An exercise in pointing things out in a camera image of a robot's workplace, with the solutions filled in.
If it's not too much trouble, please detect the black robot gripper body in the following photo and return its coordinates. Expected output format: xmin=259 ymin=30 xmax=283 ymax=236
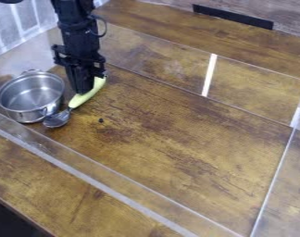
xmin=53 ymin=21 xmax=106 ymax=78

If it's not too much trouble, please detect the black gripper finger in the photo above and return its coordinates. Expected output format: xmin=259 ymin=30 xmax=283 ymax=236
xmin=66 ymin=66 xmax=82 ymax=94
xmin=82 ymin=69 xmax=100 ymax=94

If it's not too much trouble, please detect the green handled metal spoon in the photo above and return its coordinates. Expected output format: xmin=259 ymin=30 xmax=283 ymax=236
xmin=42 ymin=77 xmax=108 ymax=128

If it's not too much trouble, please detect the small stainless steel pot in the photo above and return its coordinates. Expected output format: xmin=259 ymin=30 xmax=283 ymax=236
xmin=0 ymin=69 xmax=65 ymax=123

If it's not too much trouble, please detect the black strip on table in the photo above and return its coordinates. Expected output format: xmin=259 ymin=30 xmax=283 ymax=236
xmin=192 ymin=4 xmax=275 ymax=30

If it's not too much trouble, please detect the clear acrylic front barrier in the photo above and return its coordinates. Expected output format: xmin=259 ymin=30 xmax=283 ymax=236
xmin=0 ymin=114 xmax=243 ymax=237

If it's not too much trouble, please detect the clear acrylic barrier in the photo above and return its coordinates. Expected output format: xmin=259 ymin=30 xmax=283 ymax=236
xmin=0 ymin=114 xmax=243 ymax=237
xmin=251 ymin=103 xmax=300 ymax=237

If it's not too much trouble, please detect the clear acrylic right barrier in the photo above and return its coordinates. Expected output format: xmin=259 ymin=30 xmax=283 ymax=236
xmin=251 ymin=103 xmax=300 ymax=237

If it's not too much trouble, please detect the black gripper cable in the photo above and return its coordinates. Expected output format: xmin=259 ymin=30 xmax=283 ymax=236
xmin=90 ymin=13 xmax=109 ymax=39

